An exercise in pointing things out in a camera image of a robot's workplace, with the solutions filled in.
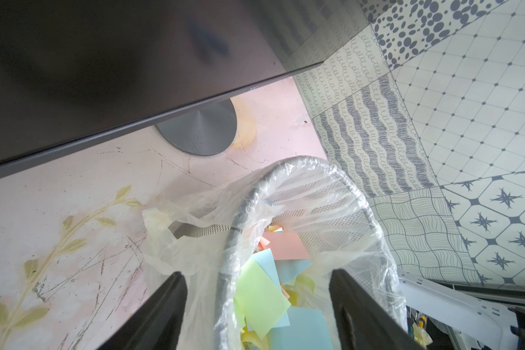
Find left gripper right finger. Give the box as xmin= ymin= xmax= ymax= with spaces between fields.
xmin=329 ymin=269 xmax=421 ymax=350

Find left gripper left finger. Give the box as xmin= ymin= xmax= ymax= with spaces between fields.
xmin=99 ymin=271 xmax=188 ymax=350

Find mesh waste bin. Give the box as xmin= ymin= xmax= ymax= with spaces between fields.
xmin=171 ymin=156 xmax=406 ymax=349

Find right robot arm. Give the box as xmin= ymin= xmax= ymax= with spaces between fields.
xmin=398 ymin=269 xmax=525 ymax=349

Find discarded sticky notes pile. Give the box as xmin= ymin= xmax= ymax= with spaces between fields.
xmin=233 ymin=225 xmax=333 ymax=349

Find round grey monitor stand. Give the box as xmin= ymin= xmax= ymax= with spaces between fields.
xmin=155 ymin=99 xmax=238 ymax=157

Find black computer monitor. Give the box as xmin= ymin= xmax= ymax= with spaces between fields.
xmin=0 ymin=1 xmax=367 ymax=179

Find pink floral table mat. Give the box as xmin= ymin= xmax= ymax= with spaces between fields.
xmin=0 ymin=78 xmax=325 ymax=349

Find yellow handled pliers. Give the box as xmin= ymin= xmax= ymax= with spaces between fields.
xmin=408 ymin=315 xmax=433 ymax=349

